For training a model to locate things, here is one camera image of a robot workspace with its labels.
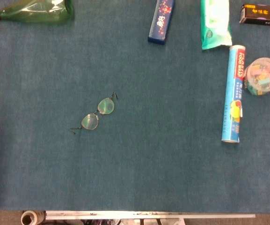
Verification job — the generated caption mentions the black wire-frame eyeglasses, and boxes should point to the black wire-frame eyeglasses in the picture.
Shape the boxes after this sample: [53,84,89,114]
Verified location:
[70,91,119,136]

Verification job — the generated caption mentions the clear jar of coloured clips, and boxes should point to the clear jar of coloured clips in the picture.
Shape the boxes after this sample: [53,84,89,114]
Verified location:
[243,57,270,96]

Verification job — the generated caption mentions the blue food wrap roll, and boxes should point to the blue food wrap roll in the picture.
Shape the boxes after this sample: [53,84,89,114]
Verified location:
[221,45,246,143]

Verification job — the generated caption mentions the green wet wipes pack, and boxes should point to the green wet wipes pack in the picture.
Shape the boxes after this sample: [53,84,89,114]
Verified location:
[200,0,233,51]

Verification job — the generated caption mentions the silver aluminium table rail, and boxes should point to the silver aluminium table rail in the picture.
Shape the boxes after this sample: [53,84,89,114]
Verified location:
[45,210,256,221]

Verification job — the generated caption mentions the green plastic spray bottle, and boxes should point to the green plastic spray bottle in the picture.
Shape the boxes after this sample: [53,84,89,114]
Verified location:
[0,0,74,36]

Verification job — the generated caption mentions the black cardboard box gold print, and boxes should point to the black cardboard box gold print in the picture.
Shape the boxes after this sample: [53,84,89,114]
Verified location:
[239,3,270,26]

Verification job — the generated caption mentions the brown tape roll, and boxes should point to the brown tape roll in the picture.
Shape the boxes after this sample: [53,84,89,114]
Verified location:
[20,210,46,225]

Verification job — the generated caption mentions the dark blue rectangular box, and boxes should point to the dark blue rectangular box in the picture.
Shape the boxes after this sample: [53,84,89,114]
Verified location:
[147,0,175,45]

